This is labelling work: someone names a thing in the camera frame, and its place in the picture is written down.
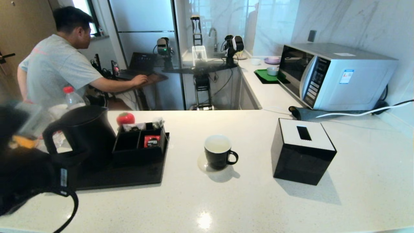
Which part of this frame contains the person in grey t-shirt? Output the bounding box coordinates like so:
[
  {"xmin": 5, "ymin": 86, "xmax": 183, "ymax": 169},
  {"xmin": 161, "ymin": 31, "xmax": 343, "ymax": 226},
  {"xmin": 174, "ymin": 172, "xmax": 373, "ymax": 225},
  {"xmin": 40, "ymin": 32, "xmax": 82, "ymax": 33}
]
[{"xmin": 17, "ymin": 6, "xmax": 149, "ymax": 111}]

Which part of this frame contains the black compartment organizer box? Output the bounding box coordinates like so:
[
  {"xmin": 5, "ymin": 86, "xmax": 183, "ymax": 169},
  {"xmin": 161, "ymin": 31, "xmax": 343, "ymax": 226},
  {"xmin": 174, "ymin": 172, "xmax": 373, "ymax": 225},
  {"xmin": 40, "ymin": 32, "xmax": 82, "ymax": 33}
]
[{"xmin": 112, "ymin": 122, "xmax": 168, "ymax": 164}]

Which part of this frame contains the silver microwave oven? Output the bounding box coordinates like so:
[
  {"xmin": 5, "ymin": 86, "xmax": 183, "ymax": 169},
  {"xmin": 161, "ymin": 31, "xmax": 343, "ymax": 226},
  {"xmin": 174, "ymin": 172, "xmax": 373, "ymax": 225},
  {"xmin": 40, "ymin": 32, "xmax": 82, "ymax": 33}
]
[{"xmin": 279, "ymin": 43, "xmax": 399, "ymax": 112}]

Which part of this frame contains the white wire rack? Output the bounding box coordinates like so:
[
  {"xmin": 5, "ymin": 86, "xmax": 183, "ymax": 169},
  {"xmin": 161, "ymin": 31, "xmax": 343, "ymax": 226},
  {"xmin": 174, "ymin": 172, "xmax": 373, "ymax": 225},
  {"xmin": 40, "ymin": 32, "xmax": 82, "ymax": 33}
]
[{"xmin": 192, "ymin": 46, "xmax": 208, "ymax": 66}]

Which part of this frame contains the white power cable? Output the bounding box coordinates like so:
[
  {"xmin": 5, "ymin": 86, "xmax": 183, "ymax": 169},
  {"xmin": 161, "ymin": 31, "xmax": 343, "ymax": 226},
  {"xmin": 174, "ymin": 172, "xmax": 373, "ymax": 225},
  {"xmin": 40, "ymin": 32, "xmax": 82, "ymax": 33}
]
[{"xmin": 316, "ymin": 100, "xmax": 414, "ymax": 119}]

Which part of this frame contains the black electric kettle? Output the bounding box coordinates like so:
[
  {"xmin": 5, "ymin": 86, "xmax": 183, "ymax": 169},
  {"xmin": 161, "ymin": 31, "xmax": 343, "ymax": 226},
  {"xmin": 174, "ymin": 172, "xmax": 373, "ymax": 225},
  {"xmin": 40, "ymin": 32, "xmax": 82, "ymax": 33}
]
[{"xmin": 43, "ymin": 105, "xmax": 117, "ymax": 170}]

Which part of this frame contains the round translucent coaster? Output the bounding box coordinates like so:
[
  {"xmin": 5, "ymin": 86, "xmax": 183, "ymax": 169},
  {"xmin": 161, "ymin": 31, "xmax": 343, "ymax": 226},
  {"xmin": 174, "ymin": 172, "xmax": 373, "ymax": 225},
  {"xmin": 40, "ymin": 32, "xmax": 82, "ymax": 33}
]
[{"xmin": 198, "ymin": 152, "xmax": 227, "ymax": 174}]

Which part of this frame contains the white tea bag packet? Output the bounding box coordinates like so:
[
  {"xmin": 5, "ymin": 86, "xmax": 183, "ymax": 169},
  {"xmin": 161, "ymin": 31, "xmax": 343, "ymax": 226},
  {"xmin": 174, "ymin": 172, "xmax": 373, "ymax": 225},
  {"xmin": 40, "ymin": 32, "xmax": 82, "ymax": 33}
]
[{"xmin": 123, "ymin": 123, "xmax": 147, "ymax": 132}]

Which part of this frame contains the window with dark frame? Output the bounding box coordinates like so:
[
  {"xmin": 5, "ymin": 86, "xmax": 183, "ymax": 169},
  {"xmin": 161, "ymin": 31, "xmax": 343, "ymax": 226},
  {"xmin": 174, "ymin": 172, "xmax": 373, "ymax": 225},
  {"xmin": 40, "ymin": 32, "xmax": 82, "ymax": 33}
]
[{"xmin": 72, "ymin": 0, "xmax": 101, "ymax": 37}]

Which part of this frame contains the black rectangular serving tray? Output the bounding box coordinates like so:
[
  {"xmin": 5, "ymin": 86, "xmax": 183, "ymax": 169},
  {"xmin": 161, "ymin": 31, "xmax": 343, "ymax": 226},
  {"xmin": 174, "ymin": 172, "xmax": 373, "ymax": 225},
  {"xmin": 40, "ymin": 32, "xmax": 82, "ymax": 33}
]
[{"xmin": 73, "ymin": 132, "xmax": 170, "ymax": 191}]

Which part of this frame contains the white kitchen cabinet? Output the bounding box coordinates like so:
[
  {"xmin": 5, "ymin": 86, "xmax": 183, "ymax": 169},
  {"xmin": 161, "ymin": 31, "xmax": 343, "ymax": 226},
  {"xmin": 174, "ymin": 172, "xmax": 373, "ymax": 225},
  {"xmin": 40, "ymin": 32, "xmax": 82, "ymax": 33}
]
[{"xmin": 233, "ymin": 66, "xmax": 263, "ymax": 111}]

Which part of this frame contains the black teleoperation rig stand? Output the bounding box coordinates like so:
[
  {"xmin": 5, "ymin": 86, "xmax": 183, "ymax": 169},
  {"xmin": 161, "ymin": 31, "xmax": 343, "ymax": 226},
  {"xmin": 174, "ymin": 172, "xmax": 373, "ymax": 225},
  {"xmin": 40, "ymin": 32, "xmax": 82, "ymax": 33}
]
[{"xmin": 162, "ymin": 61, "xmax": 239, "ymax": 111}]

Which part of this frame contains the black upright frame device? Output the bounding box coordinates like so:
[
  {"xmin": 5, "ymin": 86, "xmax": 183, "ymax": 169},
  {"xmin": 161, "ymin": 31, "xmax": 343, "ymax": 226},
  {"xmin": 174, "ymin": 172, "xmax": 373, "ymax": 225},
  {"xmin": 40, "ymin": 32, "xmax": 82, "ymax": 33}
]
[{"xmin": 191, "ymin": 15, "xmax": 203, "ymax": 46}]

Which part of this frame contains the red coffee sachet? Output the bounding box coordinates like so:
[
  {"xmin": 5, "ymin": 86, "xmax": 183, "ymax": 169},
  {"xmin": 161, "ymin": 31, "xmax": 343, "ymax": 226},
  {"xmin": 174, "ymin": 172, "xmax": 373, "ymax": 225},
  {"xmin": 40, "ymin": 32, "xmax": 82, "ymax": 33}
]
[{"xmin": 144, "ymin": 136, "xmax": 161, "ymax": 149}]

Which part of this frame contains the chrome kitchen faucet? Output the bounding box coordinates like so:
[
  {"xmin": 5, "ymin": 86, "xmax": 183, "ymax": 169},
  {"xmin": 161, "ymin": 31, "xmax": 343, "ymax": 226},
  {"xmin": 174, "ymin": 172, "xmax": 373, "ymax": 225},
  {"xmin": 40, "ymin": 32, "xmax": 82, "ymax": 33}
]
[{"xmin": 209, "ymin": 28, "xmax": 219, "ymax": 53}]

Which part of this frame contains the black leader arm with cables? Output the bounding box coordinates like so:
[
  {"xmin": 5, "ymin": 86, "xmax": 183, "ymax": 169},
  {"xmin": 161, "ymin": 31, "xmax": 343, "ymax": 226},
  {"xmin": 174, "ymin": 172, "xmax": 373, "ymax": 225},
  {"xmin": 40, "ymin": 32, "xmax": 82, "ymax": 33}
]
[{"xmin": 223, "ymin": 35, "xmax": 245, "ymax": 66}]

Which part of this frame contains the black power cable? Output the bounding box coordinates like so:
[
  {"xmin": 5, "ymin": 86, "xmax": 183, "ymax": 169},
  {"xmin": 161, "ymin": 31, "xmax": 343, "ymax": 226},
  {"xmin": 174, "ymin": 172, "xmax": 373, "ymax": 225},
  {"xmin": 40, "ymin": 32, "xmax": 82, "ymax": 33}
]
[{"xmin": 372, "ymin": 85, "xmax": 414, "ymax": 112}]

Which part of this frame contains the black laptop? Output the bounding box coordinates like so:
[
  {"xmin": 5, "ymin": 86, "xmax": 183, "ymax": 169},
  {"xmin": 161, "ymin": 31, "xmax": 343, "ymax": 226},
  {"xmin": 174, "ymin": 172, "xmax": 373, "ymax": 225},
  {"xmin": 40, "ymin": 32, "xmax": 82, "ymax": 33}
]
[{"xmin": 118, "ymin": 52, "xmax": 159, "ymax": 80}]

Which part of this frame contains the orange round object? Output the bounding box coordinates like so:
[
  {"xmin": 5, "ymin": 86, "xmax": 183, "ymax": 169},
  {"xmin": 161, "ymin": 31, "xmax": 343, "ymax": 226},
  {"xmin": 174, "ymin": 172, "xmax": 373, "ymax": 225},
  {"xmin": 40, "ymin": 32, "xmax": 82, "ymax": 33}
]
[{"xmin": 11, "ymin": 134, "xmax": 36, "ymax": 149}]

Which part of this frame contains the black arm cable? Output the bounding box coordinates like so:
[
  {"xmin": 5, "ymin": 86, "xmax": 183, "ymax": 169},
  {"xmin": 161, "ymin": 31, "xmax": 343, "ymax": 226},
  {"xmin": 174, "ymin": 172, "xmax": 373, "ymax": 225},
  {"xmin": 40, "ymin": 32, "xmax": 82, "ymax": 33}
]
[{"xmin": 32, "ymin": 187, "xmax": 79, "ymax": 233}]

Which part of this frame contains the black mug white inside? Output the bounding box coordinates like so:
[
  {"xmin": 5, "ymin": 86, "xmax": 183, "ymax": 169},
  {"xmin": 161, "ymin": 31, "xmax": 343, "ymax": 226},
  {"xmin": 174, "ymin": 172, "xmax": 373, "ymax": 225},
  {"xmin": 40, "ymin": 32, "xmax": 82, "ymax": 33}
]
[{"xmin": 204, "ymin": 135, "xmax": 239, "ymax": 171}]

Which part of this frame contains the green plastic tray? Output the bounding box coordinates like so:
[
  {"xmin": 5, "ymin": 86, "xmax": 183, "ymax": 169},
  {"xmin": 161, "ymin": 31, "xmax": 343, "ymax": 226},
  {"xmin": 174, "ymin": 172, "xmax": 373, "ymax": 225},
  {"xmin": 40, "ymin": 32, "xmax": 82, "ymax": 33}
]
[{"xmin": 254, "ymin": 69, "xmax": 290, "ymax": 84}]

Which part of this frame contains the black handheld teleoperation rig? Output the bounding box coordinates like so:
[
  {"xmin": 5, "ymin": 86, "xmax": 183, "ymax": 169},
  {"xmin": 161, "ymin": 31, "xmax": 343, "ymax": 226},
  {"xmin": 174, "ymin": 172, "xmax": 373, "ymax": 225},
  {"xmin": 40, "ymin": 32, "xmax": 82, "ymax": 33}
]
[{"xmin": 91, "ymin": 53, "xmax": 122, "ymax": 81}]

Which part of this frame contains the silver refrigerator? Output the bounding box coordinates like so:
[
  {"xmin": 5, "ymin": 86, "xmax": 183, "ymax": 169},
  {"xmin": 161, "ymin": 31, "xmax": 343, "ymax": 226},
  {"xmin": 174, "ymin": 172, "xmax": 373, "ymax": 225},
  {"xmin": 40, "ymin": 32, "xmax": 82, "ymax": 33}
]
[{"xmin": 107, "ymin": 0, "xmax": 187, "ymax": 111}]

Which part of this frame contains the black tissue box white lid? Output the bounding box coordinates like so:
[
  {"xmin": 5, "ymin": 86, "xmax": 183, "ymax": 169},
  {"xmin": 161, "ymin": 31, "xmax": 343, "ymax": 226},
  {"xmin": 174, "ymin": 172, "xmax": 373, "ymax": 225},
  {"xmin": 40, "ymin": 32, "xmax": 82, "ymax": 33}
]
[{"xmin": 271, "ymin": 118, "xmax": 337, "ymax": 186}]

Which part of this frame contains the clear water bottle red cap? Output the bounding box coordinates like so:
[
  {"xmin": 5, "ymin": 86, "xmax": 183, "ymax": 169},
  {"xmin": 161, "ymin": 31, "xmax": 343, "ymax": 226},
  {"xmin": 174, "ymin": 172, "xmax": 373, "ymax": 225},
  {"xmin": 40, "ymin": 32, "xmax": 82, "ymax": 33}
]
[
  {"xmin": 13, "ymin": 102, "xmax": 65, "ymax": 149},
  {"xmin": 63, "ymin": 86, "xmax": 87, "ymax": 110}
]

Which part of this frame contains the red tomato-shaped timer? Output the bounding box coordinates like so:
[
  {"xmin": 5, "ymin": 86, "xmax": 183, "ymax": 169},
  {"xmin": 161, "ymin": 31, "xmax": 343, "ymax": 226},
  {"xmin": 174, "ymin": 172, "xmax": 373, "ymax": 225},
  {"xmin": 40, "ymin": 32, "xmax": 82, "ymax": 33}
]
[{"xmin": 116, "ymin": 112, "xmax": 136, "ymax": 127}]

